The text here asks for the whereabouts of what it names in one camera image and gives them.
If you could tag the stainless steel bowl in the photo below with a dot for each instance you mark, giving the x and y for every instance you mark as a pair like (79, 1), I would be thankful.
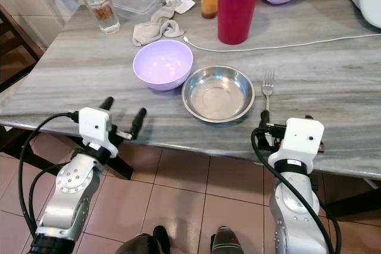
(218, 94)

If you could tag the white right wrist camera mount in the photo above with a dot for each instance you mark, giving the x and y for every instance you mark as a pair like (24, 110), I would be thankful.
(302, 140)

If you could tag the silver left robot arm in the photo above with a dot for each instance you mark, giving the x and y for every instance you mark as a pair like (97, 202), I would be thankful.
(72, 191)

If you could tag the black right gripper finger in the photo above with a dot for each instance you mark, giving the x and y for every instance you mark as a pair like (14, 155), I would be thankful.
(309, 118)
(264, 119)

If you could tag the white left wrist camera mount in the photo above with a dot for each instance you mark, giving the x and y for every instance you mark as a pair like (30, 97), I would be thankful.
(96, 128)

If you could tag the black left robot foot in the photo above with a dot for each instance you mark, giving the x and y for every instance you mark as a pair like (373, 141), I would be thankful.
(143, 242)

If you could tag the black right robot foot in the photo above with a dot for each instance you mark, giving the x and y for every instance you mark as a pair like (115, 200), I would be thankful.
(226, 242)

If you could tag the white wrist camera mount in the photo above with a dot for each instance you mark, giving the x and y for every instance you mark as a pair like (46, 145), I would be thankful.
(302, 140)
(96, 128)

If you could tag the dark wooden chair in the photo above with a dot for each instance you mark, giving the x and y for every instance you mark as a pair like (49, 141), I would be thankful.
(15, 52)

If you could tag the grey crumpled cloth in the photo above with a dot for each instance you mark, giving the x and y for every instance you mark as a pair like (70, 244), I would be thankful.
(153, 29)

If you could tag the clear drinking glass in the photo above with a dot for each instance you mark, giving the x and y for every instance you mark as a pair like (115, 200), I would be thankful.
(102, 7)

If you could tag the black robot foot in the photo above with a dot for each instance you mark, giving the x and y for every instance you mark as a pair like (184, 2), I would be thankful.
(143, 242)
(226, 242)

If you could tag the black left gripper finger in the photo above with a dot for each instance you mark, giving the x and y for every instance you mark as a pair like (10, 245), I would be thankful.
(107, 103)
(139, 122)

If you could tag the magenta plastic tumbler with lid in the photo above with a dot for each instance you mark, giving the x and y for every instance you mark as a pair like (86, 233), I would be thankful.
(238, 7)

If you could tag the silver metal fork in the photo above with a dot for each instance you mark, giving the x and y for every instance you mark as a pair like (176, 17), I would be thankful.
(268, 86)

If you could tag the clear plastic food container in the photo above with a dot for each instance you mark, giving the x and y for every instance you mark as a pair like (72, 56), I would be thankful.
(138, 1)

